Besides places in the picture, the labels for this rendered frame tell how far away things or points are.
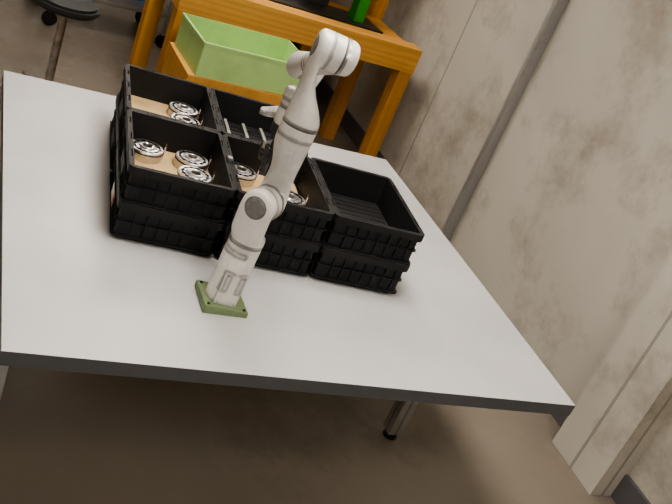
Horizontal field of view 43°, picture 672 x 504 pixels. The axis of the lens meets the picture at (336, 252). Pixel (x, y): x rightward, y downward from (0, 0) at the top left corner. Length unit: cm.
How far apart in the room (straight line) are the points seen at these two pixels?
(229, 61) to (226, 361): 233
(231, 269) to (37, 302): 48
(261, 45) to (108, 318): 279
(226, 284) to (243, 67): 215
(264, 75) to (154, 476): 221
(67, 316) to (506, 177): 291
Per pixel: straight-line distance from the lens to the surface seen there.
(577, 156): 414
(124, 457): 280
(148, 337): 209
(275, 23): 481
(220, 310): 224
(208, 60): 417
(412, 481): 319
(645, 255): 373
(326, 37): 204
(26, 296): 212
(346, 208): 281
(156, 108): 304
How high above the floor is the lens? 190
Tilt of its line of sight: 25 degrees down
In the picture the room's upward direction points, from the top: 23 degrees clockwise
